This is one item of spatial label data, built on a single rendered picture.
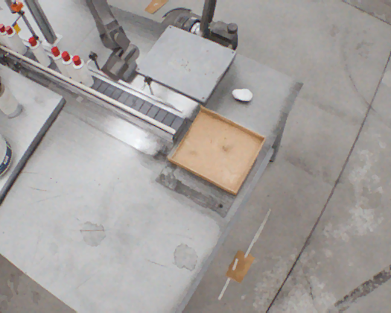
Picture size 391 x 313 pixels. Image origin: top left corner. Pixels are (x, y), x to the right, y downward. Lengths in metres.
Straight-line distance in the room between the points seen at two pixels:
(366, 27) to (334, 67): 0.52
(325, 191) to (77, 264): 1.55
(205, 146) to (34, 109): 0.80
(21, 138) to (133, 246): 0.70
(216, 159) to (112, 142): 0.44
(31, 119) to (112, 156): 0.43
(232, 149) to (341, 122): 1.23
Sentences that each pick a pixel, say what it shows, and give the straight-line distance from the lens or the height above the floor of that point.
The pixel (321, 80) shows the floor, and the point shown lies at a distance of 2.93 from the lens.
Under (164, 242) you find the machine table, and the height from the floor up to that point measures 0.83.
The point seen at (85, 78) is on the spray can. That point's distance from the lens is 1.85.
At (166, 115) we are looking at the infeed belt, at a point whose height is 0.88.
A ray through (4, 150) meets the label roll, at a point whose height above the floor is 0.96.
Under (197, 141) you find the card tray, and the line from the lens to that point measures 1.74.
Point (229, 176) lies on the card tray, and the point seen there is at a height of 0.83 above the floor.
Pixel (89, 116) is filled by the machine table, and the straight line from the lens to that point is 1.89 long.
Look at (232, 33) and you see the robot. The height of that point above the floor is 0.29.
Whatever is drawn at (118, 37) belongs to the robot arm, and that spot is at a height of 1.40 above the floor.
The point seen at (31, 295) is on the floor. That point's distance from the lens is 2.70.
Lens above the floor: 2.43
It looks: 68 degrees down
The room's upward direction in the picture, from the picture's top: 11 degrees counter-clockwise
